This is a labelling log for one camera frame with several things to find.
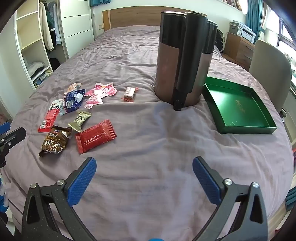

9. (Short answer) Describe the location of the white drawer cabinet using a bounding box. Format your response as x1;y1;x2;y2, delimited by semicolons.
59;0;95;61

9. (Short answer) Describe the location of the wooden headboard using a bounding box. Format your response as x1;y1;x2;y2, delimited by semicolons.
102;7;207;32

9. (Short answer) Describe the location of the wooden dresser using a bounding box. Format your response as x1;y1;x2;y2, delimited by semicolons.
223;32;255;67

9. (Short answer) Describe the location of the pink cartoon character snack packet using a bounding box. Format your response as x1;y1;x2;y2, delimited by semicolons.
84;83;117;109

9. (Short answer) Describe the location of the black backpack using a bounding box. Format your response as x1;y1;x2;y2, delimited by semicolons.
214;31;226;52

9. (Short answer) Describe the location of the white open wardrobe shelf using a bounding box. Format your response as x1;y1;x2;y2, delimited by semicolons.
14;0;70;91

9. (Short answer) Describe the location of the beige chair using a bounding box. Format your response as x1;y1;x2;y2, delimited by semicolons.
248;39;292;112

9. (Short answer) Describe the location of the beige hanging jacket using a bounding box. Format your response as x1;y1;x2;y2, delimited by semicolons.
38;1;57;51

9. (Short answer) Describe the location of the square red snack packet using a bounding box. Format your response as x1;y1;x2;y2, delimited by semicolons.
75;120;117;154

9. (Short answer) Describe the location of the pink striped snack packet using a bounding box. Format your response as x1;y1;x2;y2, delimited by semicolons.
68;83;83;93

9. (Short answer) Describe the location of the long red snack packet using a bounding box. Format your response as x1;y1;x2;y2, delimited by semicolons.
38;99;64;133

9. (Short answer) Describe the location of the brown and black cylindrical appliance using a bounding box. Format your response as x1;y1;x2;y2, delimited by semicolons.
154;11;218;111

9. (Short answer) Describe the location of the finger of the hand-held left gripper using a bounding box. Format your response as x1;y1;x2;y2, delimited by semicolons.
0;122;11;136
0;127;26;167

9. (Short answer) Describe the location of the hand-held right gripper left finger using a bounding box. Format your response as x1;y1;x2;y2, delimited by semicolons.
22;157;97;241

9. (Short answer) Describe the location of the teal curtain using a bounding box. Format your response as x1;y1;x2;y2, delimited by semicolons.
245;0;264;35
90;0;116;7

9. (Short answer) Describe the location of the brown snack packet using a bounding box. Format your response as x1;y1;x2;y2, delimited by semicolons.
38;126;73;158

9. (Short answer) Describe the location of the green cardboard tray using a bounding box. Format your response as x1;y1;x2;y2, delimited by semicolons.
203;76;277;135

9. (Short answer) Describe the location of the white printer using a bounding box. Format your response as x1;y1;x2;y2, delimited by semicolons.
229;20;257;42

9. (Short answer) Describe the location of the beige snack packet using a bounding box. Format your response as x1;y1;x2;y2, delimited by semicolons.
68;111;92;133
120;87;139;102

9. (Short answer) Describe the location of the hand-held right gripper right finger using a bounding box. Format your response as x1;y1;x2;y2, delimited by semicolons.
192;156;270;241

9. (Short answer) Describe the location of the blue and white snack packet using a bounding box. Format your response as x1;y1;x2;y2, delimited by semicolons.
59;88;86;116

